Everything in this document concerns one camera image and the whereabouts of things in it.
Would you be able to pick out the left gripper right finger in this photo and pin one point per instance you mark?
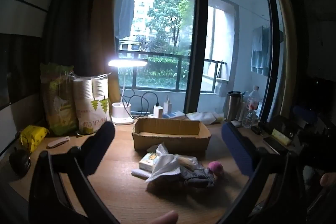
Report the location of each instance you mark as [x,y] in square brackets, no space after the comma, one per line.
[257,164]

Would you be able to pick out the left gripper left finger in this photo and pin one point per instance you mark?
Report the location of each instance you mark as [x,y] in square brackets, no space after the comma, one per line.
[48,199]

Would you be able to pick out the pink plush toy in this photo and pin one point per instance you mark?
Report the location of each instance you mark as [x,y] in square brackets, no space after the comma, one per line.
[216,168]

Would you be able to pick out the grey dotted sock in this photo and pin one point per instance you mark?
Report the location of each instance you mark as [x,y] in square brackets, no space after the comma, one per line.
[198,178]

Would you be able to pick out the white textured cloth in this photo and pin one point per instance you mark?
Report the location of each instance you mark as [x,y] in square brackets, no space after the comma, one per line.
[168,164]

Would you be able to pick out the operator fingertip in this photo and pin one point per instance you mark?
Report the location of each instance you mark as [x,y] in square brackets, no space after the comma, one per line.
[169,218]

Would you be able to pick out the yellow tissue pack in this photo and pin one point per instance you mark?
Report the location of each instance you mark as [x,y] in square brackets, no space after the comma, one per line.
[281,137]

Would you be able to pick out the small pink white knife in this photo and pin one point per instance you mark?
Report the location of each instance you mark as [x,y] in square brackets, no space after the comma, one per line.
[58,142]

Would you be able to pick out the clear water bottle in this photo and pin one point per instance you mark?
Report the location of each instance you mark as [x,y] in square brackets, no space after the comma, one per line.
[252,107]

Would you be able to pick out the black round object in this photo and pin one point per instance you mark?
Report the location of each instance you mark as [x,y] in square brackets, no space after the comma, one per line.
[20,162]

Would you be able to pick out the white earbuds case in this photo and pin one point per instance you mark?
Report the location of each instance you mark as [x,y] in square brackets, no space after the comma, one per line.
[236,123]

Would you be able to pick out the yellow wrapped packet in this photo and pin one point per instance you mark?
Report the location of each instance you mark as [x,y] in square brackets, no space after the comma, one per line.
[32,136]

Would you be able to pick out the steel thermos tumbler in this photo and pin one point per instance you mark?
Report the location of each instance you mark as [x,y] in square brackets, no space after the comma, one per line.
[232,105]

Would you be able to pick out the brown cardboard box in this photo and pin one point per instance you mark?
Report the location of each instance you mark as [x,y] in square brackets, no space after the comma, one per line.
[178,136]

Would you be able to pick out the small tissue packet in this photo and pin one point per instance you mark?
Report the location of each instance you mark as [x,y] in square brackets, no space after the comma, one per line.
[148,162]

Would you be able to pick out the paper cup package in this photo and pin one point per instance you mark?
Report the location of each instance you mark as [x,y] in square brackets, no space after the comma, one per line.
[91,102]

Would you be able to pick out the hanging blue towel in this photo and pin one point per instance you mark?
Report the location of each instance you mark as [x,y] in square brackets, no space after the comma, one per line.
[260,56]

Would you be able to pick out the green yellow snack bag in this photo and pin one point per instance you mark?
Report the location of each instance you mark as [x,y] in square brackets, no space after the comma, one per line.
[58,96]

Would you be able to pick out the blue white flat box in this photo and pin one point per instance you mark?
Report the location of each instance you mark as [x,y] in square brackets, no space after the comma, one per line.
[173,115]

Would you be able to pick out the white plug charger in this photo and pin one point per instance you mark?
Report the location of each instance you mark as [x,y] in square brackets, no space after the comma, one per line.
[167,106]

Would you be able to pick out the white charger adapter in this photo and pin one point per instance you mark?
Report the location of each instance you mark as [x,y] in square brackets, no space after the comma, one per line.
[158,111]

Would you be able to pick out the balcony railing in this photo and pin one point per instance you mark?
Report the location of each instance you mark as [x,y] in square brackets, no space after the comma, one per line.
[169,72]

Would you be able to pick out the hanging grey shirt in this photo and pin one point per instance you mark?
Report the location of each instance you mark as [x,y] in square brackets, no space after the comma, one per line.
[123,18]

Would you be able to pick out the black window frame post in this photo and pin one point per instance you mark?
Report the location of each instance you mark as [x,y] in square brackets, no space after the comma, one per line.
[197,56]

